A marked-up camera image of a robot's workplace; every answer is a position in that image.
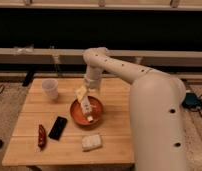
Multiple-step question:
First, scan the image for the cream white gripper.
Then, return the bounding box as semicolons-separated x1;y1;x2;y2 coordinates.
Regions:
75;85;96;102

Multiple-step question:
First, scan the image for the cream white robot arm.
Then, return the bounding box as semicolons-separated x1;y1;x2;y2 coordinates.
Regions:
83;47;189;171

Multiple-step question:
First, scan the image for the white tube in bowl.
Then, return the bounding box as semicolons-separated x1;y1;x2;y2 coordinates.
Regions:
80;97;93;122

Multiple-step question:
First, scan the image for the orange bowl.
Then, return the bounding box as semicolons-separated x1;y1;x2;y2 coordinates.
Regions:
70;96;103;126

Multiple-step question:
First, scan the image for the black phone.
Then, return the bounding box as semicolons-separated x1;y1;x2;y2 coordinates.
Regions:
48;116;67;140

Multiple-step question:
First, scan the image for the wooden table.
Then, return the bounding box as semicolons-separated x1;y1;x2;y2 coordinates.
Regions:
2;78;134;166

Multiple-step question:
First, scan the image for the red chili pepper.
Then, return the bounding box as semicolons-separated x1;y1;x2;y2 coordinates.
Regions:
38;124;46;150

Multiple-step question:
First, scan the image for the blue device on floor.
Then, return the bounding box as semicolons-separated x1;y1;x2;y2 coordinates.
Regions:
182;92;200;108

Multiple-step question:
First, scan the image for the beige horizontal rail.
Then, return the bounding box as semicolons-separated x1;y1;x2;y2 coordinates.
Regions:
0;47;202;67

